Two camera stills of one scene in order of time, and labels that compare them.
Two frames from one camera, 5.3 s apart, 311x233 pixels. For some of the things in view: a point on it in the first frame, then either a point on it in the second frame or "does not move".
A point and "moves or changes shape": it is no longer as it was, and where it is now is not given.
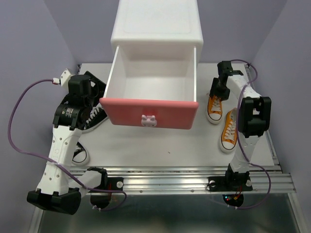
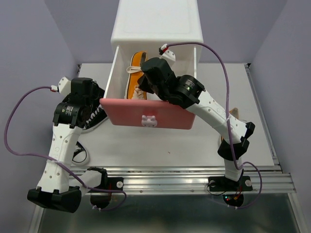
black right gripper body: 219,89 → 145,85
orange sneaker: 215,109 moves or changes shape
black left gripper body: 91,99 does not move
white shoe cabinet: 156,41 does not move
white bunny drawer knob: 148,121 does not move
